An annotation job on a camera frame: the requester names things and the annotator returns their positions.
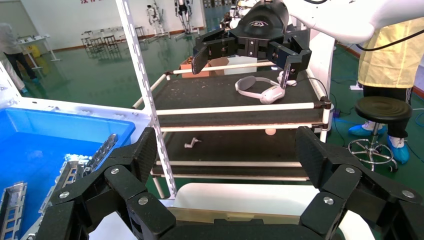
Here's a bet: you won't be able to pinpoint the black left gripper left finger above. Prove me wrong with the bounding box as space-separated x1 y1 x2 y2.
36 127 176 240

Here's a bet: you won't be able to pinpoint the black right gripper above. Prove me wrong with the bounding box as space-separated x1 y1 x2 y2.
191 1 313 90

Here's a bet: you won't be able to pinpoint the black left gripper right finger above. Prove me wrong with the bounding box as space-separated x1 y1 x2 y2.
294 125 424 240

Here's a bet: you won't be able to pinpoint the small white plastic part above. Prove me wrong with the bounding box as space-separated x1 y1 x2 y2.
184 137 203 149

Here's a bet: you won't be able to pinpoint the white plastic box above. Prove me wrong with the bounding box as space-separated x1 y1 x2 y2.
224 55 259 76

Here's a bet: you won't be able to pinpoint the brown cardboard box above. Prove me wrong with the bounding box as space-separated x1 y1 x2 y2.
179 56 230 79

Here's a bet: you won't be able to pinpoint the clear plastic bag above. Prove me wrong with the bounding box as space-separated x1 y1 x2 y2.
62 152 93 164

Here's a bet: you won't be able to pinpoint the white headphones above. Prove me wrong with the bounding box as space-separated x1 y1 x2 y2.
234 75 286 105

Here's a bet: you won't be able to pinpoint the white small device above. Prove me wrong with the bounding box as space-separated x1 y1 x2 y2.
276 70 298 87

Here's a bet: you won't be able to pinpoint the black shelf cart white tubes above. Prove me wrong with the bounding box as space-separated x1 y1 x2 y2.
132 61 334 200

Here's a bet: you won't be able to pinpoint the white upright panel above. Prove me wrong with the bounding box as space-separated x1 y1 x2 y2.
306 29 336 100

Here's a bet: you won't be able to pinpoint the blue plastic parts bin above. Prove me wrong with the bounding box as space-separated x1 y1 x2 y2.
0 106 137 240

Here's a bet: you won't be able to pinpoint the white humanoid robot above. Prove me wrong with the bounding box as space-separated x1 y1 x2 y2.
173 0 194 34
145 3 167 37

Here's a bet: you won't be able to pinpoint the black round stool chrome base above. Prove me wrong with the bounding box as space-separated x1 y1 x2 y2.
347 96 414 173

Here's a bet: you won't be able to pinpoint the white table with rounded corners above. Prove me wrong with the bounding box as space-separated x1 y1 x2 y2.
172 183 375 240

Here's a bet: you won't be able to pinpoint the white perforated metal rack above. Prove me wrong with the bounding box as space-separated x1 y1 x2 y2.
0 0 178 200

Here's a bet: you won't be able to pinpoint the person in yellow coat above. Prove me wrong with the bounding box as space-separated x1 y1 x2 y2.
347 17 424 166

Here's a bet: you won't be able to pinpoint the yellow floor sign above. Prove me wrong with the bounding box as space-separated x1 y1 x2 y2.
25 44 41 59

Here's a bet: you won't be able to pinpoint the white workbench table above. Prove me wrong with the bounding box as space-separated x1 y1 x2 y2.
16 33 62 70

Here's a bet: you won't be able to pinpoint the person in grey top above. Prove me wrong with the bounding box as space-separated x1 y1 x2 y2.
0 22 38 94

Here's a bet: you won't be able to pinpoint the silver metal bracket part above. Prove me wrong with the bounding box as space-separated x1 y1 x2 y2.
84 133 119 173
0 181 28 240
39 158 88 215

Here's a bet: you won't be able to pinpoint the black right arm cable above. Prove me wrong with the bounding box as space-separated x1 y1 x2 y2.
355 29 424 53

